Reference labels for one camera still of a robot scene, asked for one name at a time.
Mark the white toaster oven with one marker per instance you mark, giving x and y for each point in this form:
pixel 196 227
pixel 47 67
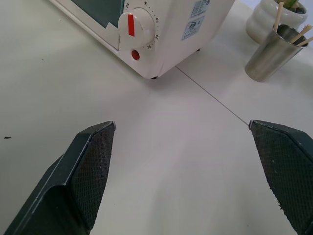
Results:
pixel 168 36

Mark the white timer knob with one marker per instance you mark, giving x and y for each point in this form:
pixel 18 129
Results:
pixel 136 25

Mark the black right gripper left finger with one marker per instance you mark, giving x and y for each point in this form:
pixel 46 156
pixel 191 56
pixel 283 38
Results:
pixel 73 181

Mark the steel cup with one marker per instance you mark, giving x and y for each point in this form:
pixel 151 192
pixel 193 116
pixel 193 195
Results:
pixel 274 56

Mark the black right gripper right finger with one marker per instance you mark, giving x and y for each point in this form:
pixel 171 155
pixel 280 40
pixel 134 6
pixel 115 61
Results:
pixel 286 171

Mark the small green plant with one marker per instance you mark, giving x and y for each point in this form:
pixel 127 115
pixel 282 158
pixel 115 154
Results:
pixel 294 5

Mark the white ribbed plant pot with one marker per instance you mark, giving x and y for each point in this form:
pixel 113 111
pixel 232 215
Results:
pixel 264 19

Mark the wooden chopstick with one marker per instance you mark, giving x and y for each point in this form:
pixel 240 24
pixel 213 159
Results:
pixel 278 15
pixel 306 41
pixel 297 36

